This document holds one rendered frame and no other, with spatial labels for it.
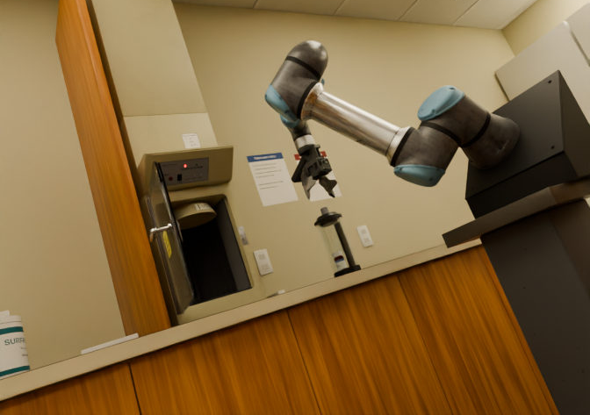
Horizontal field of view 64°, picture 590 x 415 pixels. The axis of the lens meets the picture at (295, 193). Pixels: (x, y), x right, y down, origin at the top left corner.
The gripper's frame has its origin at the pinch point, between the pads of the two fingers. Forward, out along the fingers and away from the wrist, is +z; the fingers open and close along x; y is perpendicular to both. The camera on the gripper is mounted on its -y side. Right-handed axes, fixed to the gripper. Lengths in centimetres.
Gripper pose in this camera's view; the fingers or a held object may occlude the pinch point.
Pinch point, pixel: (320, 199)
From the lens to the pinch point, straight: 178.1
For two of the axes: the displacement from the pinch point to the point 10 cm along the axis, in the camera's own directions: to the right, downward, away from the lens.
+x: 6.8, -0.4, 7.3
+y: 6.6, -4.1, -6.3
